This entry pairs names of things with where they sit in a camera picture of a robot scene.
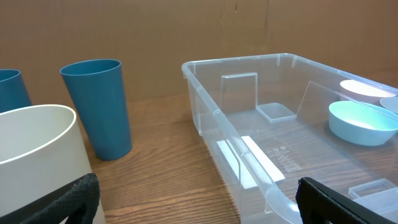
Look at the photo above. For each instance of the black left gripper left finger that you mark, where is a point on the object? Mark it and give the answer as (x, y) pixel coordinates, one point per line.
(75, 203)

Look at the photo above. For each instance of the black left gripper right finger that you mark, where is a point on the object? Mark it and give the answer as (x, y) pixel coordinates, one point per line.
(318, 204)

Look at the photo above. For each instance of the cream cup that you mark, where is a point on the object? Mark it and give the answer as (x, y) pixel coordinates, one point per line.
(41, 151)

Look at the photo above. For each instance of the light blue bowl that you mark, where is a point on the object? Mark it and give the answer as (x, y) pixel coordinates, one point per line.
(362, 123)

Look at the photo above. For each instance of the pink bowl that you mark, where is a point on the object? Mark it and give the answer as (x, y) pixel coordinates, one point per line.
(351, 89)

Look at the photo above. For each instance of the grey bowl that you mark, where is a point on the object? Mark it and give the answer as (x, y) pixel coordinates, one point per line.
(390, 103)

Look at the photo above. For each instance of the clear plastic storage container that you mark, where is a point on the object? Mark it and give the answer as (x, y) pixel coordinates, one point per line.
(265, 122)

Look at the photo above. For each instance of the blue cup near container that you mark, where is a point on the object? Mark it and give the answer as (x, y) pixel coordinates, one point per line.
(97, 91)

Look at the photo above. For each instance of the blue cup far left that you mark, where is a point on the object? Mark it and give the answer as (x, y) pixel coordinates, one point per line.
(14, 94)

